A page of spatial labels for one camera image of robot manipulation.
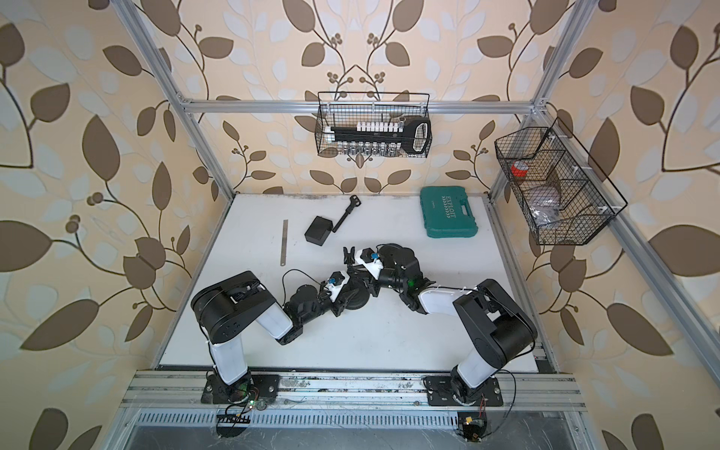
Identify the black round base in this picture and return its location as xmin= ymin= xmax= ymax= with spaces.
xmin=376 ymin=243 xmax=402 ymax=253
xmin=337 ymin=281 xmax=371 ymax=311

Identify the black mic stand rod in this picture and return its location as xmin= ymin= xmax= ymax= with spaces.
xmin=343 ymin=247 xmax=363 ymax=282

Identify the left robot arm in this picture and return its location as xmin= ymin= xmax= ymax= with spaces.
xmin=190 ymin=271 xmax=371 ymax=386

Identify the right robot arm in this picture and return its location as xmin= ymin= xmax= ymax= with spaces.
xmin=345 ymin=244 xmax=538 ymax=396

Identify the small black box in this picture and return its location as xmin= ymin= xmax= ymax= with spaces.
xmin=305 ymin=216 xmax=334 ymax=247

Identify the metal ruler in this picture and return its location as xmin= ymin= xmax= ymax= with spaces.
xmin=279 ymin=219 xmax=289 ymax=267

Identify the green tool case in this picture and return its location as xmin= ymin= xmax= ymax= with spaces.
xmin=420 ymin=186 xmax=478 ymax=238

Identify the socket set rack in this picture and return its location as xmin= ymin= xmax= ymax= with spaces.
xmin=316 ymin=117 xmax=432 ymax=158

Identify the red item in basket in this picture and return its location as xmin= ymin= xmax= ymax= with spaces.
xmin=511 ymin=160 xmax=530 ymax=179

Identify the plastic bag in basket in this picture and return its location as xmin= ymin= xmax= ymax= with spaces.
xmin=526 ymin=186 xmax=561 ymax=227

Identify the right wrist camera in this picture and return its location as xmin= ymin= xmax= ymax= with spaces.
xmin=355 ymin=247 xmax=384 ymax=281

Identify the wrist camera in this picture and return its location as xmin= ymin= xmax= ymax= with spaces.
xmin=324 ymin=271 xmax=349 ymax=302
xmin=355 ymin=247 xmax=384 ymax=281

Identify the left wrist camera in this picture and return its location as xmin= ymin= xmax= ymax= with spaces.
xmin=324 ymin=271 xmax=349 ymax=302

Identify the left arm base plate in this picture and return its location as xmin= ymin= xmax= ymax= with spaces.
xmin=201 ymin=372 xmax=281 ymax=404

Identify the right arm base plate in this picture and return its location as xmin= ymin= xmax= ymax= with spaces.
xmin=422 ymin=375 xmax=504 ymax=408

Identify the back wire basket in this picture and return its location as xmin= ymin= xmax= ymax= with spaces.
xmin=314 ymin=90 xmax=433 ymax=158

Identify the wire basket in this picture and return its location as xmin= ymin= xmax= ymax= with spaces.
xmin=494 ymin=118 xmax=628 ymax=246
xmin=314 ymin=90 xmax=433 ymax=158

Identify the right wire basket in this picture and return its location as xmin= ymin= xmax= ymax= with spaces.
xmin=494 ymin=118 xmax=628 ymax=246

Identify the aluminium frame rail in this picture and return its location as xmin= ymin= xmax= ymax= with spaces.
xmin=121 ymin=370 xmax=587 ymax=413

